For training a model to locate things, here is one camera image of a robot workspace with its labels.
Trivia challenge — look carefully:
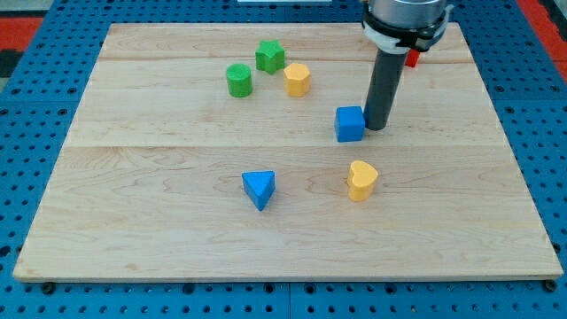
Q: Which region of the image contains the blue cube block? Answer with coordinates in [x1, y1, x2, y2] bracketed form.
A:
[334, 105, 365, 143]

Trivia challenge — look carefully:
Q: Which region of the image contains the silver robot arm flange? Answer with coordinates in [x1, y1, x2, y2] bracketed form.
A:
[361, 0, 454, 55]

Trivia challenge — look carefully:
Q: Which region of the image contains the yellow hexagon block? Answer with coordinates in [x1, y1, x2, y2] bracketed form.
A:
[283, 63, 311, 97]

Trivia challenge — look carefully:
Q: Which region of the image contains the blue triangle block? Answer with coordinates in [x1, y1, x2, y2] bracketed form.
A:
[242, 171, 276, 211]

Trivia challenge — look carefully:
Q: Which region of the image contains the yellow heart block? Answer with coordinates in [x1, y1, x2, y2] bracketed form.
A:
[347, 160, 379, 201]

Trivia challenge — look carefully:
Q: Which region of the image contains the light wooden board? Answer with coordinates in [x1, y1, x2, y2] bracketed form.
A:
[13, 23, 563, 283]

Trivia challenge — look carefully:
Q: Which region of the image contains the green cylinder block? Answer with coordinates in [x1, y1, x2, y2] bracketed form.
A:
[226, 64, 252, 97]

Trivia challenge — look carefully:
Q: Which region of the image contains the green star block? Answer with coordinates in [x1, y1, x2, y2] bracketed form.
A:
[255, 40, 285, 74]

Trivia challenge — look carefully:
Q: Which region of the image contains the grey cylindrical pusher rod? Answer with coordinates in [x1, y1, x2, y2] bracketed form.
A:
[363, 49, 407, 131]

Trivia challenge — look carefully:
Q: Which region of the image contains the red block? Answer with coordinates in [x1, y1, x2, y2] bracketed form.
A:
[405, 49, 420, 67]

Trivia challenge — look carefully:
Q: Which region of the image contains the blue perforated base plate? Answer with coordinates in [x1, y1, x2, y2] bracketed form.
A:
[1, 0, 566, 318]

